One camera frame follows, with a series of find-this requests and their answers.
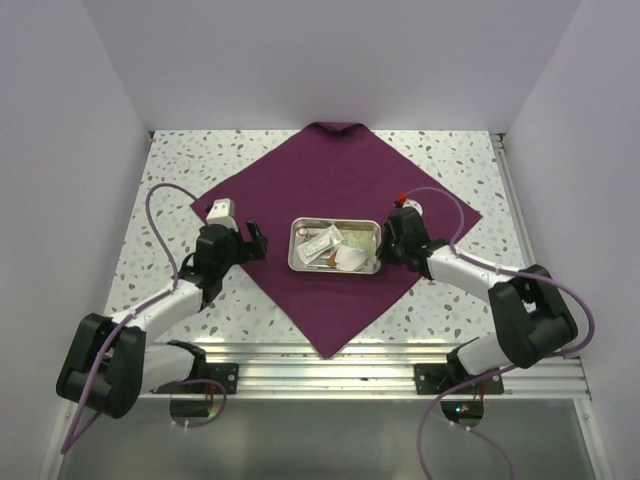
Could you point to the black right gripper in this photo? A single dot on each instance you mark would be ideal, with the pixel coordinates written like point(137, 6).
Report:
point(382, 253)

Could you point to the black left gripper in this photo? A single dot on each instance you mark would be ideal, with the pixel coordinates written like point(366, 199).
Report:
point(256, 249)

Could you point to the white gauze pad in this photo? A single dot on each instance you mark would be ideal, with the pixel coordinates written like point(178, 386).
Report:
point(350, 259)

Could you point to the steel instrument tray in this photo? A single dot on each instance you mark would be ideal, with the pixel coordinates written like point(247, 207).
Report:
point(302, 229)

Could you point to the suture packet white green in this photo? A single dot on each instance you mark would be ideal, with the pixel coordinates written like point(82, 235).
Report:
point(324, 241)

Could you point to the purple cloth mat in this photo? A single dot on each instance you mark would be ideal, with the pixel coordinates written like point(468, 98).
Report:
point(338, 171)

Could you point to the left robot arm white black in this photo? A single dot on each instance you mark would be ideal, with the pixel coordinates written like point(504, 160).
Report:
point(114, 359)

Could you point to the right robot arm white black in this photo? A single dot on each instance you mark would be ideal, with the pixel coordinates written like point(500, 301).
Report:
point(530, 316)

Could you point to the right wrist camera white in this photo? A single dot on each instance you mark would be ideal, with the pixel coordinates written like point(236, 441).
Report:
point(402, 200)

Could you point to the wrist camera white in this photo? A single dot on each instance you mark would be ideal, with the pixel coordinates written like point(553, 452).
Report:
point(402, 200)
point(222, 213)

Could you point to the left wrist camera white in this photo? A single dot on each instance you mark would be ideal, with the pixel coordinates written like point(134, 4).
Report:
point(222, 213)

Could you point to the aluminium rail frame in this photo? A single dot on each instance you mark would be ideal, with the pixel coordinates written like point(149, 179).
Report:
point(247, 328)

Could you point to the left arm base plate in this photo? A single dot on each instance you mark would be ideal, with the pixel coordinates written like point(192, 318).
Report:
point(225, 373)

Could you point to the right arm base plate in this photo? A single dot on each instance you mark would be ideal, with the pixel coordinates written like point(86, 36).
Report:
point(436, 378)

